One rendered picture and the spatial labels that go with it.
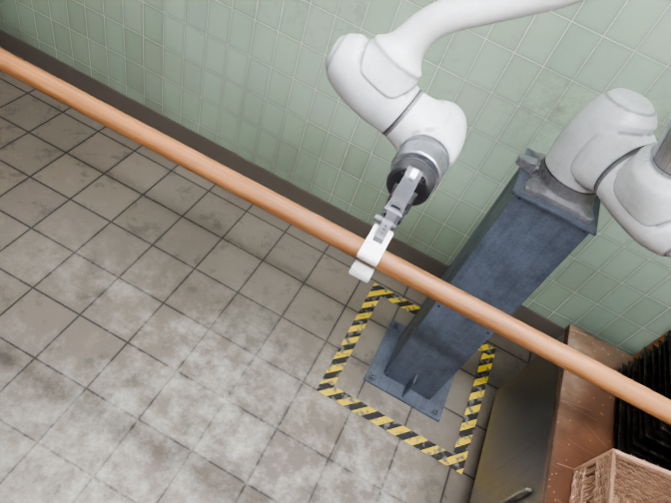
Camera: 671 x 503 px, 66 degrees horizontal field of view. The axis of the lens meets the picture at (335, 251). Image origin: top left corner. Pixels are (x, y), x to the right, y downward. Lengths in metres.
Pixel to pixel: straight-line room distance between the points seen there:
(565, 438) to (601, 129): 0.79
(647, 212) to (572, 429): 0.65
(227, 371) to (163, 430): 0.29
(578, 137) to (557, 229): 0.23
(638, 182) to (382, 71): 0.55
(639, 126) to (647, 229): 0.22
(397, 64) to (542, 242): 0.69
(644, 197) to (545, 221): 0.29
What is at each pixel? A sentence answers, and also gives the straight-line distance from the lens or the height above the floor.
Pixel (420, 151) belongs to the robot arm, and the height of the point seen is 1.24.
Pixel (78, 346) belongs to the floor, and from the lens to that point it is 1.98.
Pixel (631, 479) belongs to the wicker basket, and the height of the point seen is 0.67.
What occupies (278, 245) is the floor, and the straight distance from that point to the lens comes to 2.28.
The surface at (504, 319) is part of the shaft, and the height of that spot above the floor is 1.21.
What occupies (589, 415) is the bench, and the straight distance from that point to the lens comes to 1.64.
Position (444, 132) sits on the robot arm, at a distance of 0.92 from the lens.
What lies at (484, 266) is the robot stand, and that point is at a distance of 1.51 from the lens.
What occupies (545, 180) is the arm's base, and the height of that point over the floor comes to 1.04.
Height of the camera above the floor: 1.72
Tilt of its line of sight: 48 degrees down
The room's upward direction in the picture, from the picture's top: 23 degrees clockwise
